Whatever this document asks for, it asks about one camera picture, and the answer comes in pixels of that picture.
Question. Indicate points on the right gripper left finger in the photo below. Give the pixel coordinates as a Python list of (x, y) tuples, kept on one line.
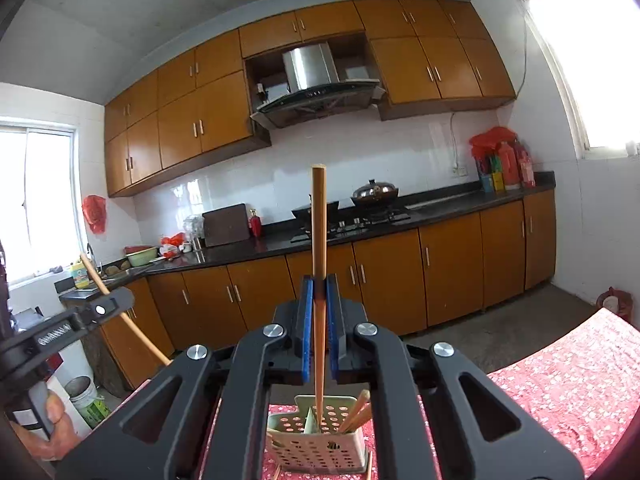
[(204, 416)]

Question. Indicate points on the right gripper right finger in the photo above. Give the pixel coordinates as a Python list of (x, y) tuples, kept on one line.
[(435, 414)]

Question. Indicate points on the bamboo chopstick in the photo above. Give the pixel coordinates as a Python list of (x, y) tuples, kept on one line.
[(361, 401), (361, 418), (318, 242), (125, 317)]

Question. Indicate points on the upper kitchen cabinets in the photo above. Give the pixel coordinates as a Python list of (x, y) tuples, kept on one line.
[(224, 97)]

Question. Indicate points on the white plastic bucket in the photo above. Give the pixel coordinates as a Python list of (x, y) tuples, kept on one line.
[(87, 401)]

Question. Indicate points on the yellow dish soap bottle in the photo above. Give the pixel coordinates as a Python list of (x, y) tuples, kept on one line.
[(80, 275)]

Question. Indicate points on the red floral tablecloth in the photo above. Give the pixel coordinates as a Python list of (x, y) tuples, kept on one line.
[(584, 389)]

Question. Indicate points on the window left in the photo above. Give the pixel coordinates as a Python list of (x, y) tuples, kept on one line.
[(39, 224)]

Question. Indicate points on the window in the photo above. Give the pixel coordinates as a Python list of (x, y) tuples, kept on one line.
[(592, 47), (39, 224)]

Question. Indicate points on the beige perforated utensil holder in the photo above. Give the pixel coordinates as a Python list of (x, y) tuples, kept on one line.
[(297, 442)]

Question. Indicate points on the green basin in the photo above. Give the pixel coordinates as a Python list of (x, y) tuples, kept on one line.
[(142, 257)]

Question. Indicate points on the dark cutting board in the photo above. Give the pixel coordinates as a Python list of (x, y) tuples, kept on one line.
[(226, 226)]

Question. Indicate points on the red bottle on counter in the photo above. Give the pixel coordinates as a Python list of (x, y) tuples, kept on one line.
[(255, 223)]

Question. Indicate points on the black wok with lid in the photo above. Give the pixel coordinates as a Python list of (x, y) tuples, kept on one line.
[(375, 193)]

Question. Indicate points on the red bags and bottles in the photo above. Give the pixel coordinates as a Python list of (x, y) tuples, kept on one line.
[(502, 162)]

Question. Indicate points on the steel range hood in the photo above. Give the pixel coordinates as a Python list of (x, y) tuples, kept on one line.
[(312, 81)]

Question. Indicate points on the window right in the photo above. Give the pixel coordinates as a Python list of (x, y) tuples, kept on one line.
[(592, 47)]

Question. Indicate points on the red plastic bag on wall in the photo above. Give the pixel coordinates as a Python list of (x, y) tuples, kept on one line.
[(94, 211)]

